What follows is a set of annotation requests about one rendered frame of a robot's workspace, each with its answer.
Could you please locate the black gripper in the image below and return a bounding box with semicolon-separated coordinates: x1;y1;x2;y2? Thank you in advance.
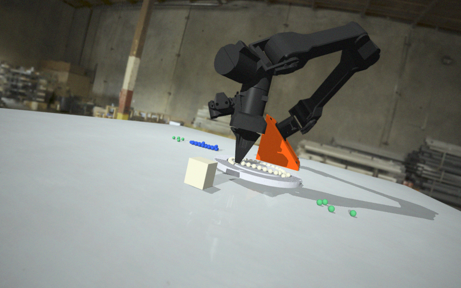
230;86;269;164

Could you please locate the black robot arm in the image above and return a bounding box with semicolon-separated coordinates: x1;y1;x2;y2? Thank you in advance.
208;21;381;141

